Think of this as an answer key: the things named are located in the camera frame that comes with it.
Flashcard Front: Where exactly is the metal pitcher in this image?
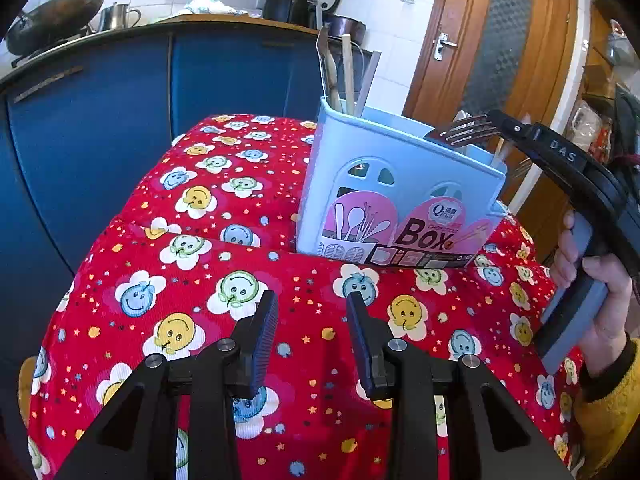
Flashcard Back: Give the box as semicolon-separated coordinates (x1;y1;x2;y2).
97;3;143;32

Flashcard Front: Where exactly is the orange cushion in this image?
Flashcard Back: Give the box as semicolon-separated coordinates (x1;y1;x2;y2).
17;356;40;427

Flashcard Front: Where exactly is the light blue utensil box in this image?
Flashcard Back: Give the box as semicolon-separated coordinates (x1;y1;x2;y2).
296;96;508;270

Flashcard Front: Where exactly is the dark wok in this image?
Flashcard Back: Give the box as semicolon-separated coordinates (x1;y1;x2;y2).
4;0;111;57

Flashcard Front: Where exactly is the wooden shelf unit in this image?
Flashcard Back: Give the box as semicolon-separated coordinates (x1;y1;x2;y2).
514;0;640;263

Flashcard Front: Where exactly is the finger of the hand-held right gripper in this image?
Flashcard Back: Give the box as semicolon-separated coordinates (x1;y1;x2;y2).
487;109;549;162

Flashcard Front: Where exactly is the wooden fork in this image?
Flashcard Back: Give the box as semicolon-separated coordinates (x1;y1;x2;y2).
341;34;357;115

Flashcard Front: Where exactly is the silver metal fork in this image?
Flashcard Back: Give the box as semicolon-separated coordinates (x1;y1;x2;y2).
424;114;502;150

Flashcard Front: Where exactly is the blue kitchen cabinet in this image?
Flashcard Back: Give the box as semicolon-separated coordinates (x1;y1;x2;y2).
0;19;372;401

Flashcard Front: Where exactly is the person's right hand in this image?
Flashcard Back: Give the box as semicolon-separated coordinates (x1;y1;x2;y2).
549;210;635;380

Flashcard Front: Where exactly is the black air fryer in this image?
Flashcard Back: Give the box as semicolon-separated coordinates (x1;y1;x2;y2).
263;0;319;26

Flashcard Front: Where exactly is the dark cooking pot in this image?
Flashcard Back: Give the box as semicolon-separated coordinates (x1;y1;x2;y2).
324;14;368;45

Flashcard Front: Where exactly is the silver door handle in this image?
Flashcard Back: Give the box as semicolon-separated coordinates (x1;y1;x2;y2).
433;32;459;62

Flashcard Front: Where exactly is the white patterned cloth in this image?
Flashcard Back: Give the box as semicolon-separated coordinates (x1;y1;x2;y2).
182;0;249;17

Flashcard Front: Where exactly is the wooden door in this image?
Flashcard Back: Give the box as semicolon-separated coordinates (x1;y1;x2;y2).
401;0;579;163

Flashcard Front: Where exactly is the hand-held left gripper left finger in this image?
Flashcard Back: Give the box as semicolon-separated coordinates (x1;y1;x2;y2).
54;290;280;480

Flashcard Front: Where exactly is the red floral tablecloth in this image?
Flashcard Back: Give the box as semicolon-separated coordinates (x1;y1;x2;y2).
27;112;587;480

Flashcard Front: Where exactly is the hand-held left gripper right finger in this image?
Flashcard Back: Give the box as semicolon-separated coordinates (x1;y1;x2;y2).
346;291;576;480

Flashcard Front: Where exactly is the person's right forearm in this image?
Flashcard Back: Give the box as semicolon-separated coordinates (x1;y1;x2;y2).
572;337;640;479

